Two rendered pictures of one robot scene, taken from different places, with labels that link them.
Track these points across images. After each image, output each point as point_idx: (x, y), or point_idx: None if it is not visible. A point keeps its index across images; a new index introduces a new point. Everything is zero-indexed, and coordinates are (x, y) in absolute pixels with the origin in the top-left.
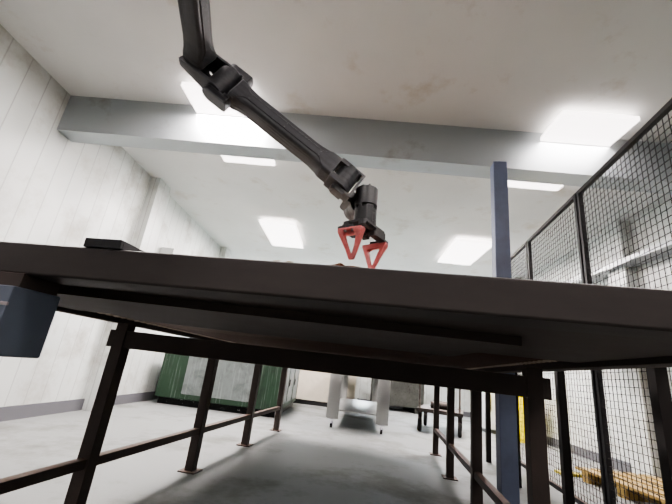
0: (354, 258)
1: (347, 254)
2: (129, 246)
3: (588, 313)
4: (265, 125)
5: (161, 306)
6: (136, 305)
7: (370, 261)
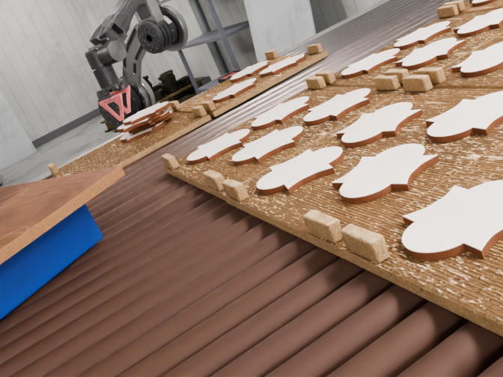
0: (126, 113)
1: (129, 108)
2: (220, 80)
3: None
4: None
5: None
6: None
7: (120, 111)
